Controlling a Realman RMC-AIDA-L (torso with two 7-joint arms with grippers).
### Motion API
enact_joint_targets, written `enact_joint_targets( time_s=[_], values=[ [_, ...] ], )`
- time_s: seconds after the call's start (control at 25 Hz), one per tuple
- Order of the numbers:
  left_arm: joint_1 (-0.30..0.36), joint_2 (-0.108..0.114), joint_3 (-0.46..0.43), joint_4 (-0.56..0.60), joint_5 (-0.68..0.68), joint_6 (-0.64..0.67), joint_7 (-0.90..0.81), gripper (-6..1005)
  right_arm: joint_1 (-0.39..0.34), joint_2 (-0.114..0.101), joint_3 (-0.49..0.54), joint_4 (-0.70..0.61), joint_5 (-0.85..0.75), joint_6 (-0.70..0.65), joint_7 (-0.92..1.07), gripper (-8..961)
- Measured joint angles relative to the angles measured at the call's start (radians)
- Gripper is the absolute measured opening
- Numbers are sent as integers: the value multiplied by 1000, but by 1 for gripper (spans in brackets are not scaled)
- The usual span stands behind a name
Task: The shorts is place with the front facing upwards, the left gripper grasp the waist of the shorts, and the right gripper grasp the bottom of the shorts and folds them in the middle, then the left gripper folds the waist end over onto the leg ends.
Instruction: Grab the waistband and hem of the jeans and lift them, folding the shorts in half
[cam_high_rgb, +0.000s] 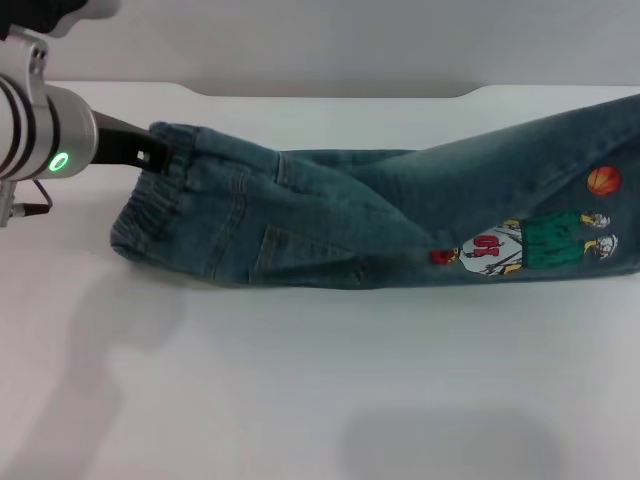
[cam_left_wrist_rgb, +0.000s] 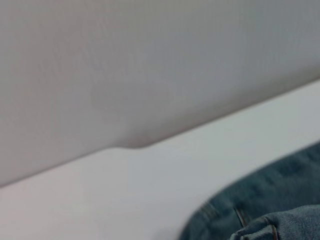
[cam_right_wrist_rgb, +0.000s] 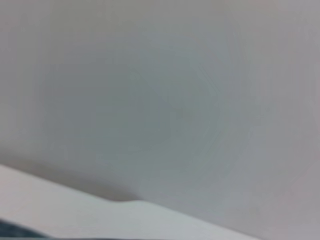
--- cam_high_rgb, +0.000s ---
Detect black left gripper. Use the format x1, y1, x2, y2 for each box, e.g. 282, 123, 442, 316
90, 113, 174, 174

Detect blue denim shorts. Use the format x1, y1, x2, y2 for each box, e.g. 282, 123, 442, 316
109, 92, 640, 290

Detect left arm cable connector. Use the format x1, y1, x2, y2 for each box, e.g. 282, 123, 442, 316
0, 178, 54, 229

